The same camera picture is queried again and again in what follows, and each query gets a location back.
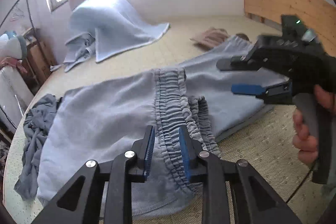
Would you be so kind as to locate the cardboard box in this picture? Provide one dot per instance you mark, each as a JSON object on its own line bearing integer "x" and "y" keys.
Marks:
{"x": 39, "y": 56}

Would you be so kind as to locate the person's right hand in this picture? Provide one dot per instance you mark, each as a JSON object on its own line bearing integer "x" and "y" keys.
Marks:
{"x": 304, "y": 145}

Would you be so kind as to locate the white plush pillow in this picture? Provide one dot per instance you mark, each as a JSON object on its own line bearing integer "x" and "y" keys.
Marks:
{"x": 10, "y": 45}

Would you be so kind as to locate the light blue blanket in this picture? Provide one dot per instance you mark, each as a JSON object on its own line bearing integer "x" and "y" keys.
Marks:
{"x": 110, "y": 22}

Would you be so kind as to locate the grey shirt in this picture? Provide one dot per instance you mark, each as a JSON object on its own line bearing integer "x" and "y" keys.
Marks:
{"x": 36, "y": 134}

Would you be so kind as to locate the white fabric wardrobe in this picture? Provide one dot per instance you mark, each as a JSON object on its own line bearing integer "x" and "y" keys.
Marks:
{"x": 13, "y": 95}

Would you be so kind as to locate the beige garment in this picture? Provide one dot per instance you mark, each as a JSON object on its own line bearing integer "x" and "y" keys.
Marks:
{"x": 212, "y": 36}

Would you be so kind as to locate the black clothes rack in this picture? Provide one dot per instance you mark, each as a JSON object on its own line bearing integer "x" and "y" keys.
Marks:
{"x": 27, "y": 3}

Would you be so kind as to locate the light blue pants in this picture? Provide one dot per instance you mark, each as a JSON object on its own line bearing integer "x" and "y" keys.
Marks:
{"x": 105, "y": 113}

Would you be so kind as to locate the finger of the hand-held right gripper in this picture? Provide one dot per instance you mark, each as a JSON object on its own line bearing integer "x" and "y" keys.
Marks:
{"x": 236, "y": 64}
{"x": 246, "y": 89}

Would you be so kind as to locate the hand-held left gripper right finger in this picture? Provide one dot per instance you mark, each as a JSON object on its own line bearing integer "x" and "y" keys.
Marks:
{"x": 185, "y": 153}

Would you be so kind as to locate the pink cloth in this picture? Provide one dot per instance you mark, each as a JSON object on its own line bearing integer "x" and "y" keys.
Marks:
{"x": 10, "y": 62}

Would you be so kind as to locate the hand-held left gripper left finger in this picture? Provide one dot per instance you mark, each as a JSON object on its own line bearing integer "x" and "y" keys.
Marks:
{"x": 149, "y": 153}

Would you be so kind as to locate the wooden headboard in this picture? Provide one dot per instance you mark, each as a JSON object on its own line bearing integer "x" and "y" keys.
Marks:
{"x": 275, "y": 1}

